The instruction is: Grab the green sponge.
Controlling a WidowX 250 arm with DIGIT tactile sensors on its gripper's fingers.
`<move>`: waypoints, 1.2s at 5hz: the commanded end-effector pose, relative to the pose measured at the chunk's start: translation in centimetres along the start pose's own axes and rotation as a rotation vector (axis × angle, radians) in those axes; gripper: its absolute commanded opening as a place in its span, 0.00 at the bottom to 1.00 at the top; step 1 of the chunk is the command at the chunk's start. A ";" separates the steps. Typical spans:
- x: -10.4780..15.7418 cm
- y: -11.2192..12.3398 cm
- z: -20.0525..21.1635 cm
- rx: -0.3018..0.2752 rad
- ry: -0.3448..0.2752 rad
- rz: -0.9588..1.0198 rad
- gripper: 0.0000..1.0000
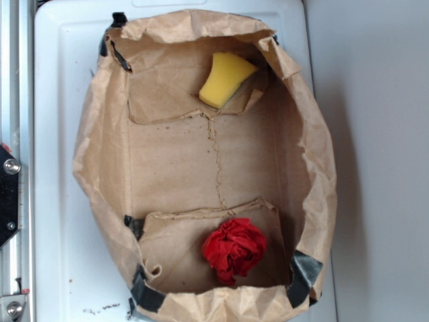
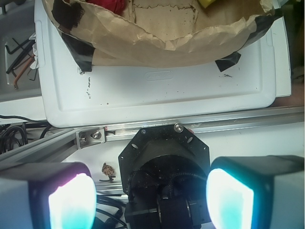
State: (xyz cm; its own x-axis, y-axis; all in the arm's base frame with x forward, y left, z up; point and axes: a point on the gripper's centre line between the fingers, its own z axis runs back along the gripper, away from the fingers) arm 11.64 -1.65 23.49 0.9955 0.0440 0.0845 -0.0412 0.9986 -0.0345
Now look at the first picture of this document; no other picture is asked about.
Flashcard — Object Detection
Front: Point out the yellow sponge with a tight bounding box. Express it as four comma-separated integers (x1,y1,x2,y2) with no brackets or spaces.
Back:
198,52,258,109

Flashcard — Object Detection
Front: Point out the brown paper bag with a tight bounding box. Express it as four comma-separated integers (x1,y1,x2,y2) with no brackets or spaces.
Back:
73,9,337,321

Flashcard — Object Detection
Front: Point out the crumpled red paper ball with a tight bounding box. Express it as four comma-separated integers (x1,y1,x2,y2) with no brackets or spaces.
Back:
202,218,267,286

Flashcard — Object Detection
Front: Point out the white plastic tray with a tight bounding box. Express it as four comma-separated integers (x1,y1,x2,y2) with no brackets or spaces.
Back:
33,0,339,322

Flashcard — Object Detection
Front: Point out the black mounting bracket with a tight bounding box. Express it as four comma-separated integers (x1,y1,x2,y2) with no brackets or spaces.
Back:
0,146,21,248

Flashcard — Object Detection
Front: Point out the aluminium frame rail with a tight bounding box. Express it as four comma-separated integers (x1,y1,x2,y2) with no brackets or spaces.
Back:
1,1,37,321

